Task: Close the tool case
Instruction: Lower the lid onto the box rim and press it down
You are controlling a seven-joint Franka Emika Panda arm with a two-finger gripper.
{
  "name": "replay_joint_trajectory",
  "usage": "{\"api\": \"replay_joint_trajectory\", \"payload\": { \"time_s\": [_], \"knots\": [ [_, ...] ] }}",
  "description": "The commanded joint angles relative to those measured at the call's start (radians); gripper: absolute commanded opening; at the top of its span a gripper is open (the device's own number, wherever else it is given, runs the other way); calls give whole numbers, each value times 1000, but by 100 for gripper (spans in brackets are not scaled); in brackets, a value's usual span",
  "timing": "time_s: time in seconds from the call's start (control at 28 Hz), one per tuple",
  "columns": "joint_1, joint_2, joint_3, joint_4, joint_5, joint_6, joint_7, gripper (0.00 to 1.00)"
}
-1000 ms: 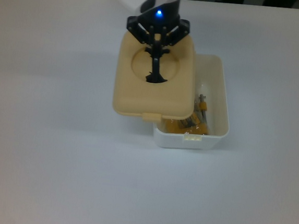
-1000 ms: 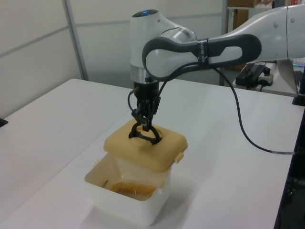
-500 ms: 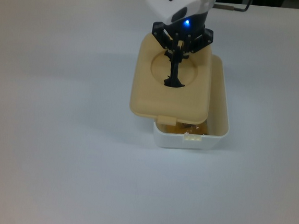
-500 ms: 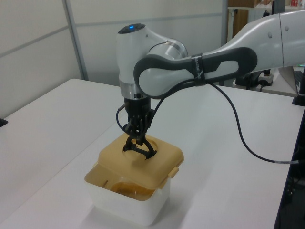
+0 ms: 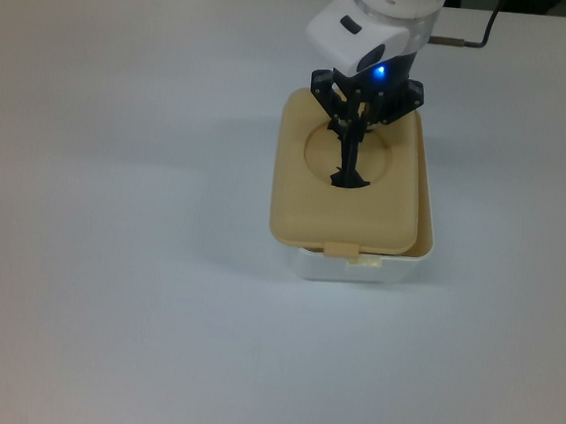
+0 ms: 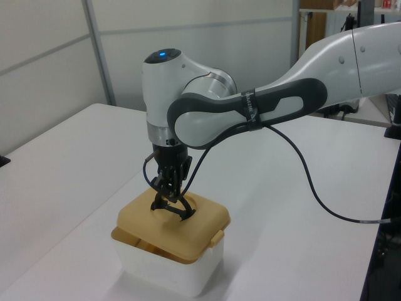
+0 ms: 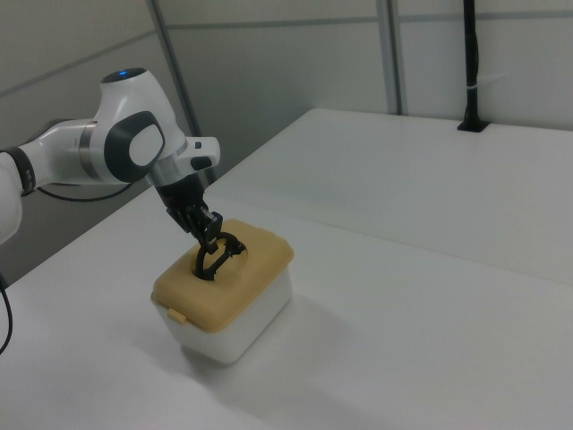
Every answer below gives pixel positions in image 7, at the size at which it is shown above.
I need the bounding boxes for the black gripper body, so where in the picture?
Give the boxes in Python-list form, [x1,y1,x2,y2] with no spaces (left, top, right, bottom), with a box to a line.
[155,175,210,217]

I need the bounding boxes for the black folding lid handle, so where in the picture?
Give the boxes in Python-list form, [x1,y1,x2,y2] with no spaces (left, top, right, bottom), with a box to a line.
[192,231,249,283]

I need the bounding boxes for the tan plastic case lid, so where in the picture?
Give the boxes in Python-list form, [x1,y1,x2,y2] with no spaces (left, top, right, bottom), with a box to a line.
[150,218,295,335]

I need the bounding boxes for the white plastic tool case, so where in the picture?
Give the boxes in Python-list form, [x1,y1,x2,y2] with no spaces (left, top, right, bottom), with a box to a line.
[157,262,294,365]

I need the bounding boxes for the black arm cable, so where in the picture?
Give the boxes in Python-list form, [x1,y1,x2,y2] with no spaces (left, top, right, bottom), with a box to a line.
[0,182,135,356]

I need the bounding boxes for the grey metal partition post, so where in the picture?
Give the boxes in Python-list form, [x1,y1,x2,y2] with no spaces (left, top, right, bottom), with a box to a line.
[382,0,409,116]
[149,0,212,187]

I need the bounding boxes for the black camera pole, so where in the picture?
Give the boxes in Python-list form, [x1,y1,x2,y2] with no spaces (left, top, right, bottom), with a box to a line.
[456,0,491,133]

